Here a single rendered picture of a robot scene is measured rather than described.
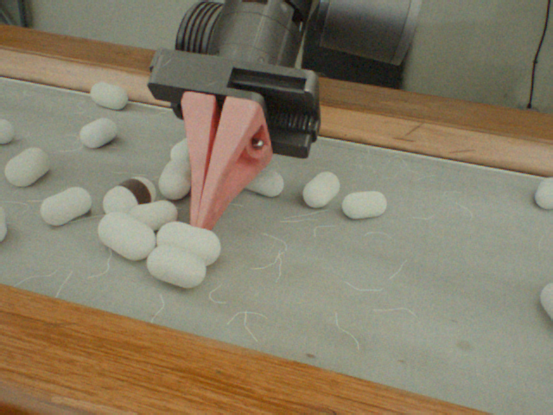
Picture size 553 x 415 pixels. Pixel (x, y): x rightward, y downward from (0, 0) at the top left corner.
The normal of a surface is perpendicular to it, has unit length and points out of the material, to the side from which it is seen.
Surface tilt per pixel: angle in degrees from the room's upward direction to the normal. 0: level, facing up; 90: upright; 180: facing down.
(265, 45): 48
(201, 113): 63
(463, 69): 90
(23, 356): 0
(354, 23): 99
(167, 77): 42
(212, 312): 0
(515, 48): 90
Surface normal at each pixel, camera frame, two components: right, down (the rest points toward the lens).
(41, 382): 0.09, -0.87
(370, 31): -0.18, 0.68
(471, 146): -0.11, -0.30
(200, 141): -0.18, 0.01
